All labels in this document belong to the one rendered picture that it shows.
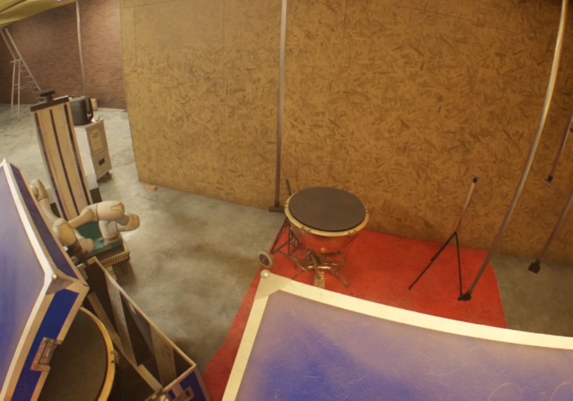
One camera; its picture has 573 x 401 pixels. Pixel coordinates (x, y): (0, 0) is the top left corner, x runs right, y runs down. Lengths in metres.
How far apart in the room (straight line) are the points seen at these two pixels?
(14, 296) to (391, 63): 3.11
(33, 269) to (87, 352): 0.79
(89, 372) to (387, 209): 3.21
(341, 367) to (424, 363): 0.16
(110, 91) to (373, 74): 7.58
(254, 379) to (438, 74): 2.95
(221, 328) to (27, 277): 2.03
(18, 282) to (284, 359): 0.76
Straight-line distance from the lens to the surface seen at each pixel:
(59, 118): 2.84
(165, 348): 1.69
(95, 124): 4.91
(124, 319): 2.09
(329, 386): 0.65
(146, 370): 2.46
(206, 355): 2.63
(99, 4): 9.40
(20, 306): 0.98
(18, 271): 1.05
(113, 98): 9.35
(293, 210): 2.59
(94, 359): 1.63
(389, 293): 3.17
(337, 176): 3.51
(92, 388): 1.56
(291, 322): 0.64
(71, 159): 2.95
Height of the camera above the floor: 2.26
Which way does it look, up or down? 30 degrees down
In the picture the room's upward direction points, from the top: 3 degrees clockwise
